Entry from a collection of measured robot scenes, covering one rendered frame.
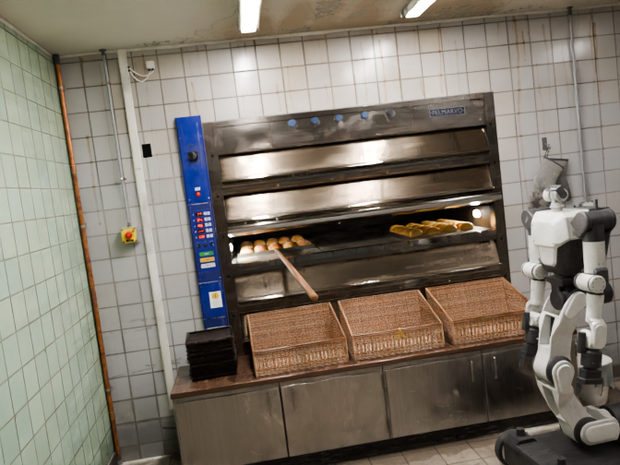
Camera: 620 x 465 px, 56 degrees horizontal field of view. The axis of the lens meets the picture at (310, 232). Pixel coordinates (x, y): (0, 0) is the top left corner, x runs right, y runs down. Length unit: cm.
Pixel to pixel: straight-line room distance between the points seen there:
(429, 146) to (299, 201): 94
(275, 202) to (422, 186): 98
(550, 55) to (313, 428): 288
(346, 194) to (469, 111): 100
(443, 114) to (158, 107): 185
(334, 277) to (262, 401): 97
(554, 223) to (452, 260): 128
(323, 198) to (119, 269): 138
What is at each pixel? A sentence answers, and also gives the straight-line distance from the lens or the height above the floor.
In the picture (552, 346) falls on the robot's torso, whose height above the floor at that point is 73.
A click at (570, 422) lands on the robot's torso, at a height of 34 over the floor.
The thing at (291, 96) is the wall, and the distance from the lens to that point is 385.
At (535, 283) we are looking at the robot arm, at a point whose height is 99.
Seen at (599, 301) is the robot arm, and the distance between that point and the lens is 291.
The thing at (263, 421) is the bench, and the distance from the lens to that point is 350.
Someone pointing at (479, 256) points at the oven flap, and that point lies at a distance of 415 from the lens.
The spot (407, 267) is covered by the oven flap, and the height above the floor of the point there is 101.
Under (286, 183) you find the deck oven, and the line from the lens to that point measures 380.
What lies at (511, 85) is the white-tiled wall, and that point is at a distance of 426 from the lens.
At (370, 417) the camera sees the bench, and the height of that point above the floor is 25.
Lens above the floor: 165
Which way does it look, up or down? 5 degrees down
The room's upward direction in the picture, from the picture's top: 7 degrees counter-clockwise
